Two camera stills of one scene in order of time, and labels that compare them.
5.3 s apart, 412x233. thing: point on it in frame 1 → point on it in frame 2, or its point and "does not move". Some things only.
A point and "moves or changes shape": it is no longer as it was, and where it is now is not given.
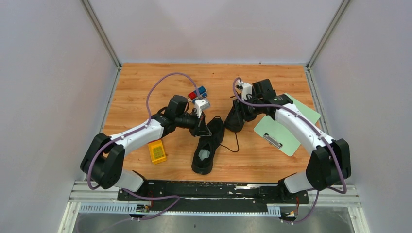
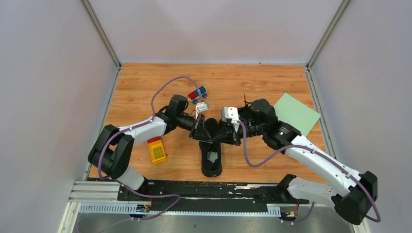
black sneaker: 206,147 moves or changes shape
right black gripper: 247,117 → 228,136
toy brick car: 200,93 does not move
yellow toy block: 157,152 does not move
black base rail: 252,195 does not move
